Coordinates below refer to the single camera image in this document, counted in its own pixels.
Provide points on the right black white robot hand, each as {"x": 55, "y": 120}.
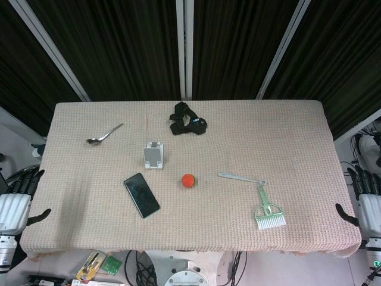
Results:
{"x": 370, "y": 211}

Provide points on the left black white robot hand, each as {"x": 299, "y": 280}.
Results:
{"x": 13, "y": 205}

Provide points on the black smartphone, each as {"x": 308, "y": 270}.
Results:
{"x": 141, "y": 195}

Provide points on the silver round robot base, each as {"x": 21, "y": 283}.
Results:
{"x": 184, "y": 275}

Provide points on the white phone stand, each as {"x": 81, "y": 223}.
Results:
{"x": 154, "y": 155}

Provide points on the yellow tool package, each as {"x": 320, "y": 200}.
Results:
{"x": 89, "y": 268}

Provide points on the green brush white bristles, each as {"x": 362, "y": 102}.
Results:
{"x": 269, "y": 219}

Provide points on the metal spoon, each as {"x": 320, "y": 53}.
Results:
{"x": 93, "y": 140}

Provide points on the green circuit board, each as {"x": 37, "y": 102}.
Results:
{"x": 111, "y": 264}

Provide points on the beige woven tablecloth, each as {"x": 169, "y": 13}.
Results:
{"x": 238, "y": 143}

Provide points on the orange red ball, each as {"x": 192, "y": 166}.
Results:
{"x": 187, "y": 180}

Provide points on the metal tube frame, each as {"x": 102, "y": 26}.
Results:
{"x": 18, "y": 172}

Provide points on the white partition post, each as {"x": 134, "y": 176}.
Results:
{"x": 282, "y": 50}
{"x": 184, "y": 47}
{"x": 50, "y": 50}

